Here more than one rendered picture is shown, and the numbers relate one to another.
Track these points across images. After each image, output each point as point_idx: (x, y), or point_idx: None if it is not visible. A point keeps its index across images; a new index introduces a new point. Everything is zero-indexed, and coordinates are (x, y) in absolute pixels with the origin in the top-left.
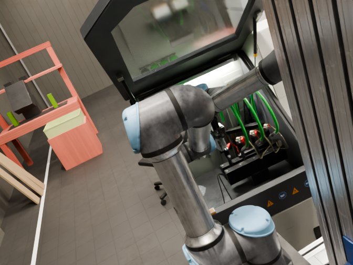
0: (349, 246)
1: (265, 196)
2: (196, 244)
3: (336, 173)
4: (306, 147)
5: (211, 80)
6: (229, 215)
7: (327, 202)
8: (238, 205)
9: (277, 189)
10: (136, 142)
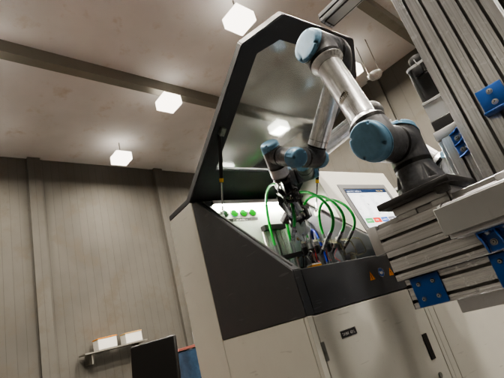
0: (481, 94)
1: (365, 265)
2: (370, 110)
3: (454, 44)
4: (428, 52)
5: (272, 212)
6: (336, 274)
7: (454, 80)
8: (343, 265)
9: (375, 262)
10: (319, 36)
